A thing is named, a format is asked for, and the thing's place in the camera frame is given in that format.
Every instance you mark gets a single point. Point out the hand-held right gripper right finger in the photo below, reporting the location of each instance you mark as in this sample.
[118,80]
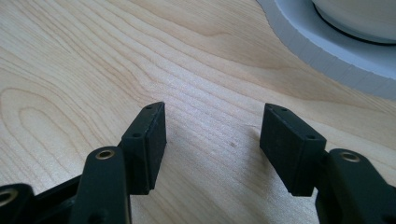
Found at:
[289,149]

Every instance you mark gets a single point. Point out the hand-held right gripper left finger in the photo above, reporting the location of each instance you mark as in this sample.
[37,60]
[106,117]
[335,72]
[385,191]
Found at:
[146,149]

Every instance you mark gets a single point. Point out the round grey foam mat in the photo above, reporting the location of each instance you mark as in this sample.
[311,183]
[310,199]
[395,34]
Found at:
[339,53]

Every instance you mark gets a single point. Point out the white round bowl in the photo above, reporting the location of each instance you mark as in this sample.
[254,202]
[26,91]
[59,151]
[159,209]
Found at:
[358,15]

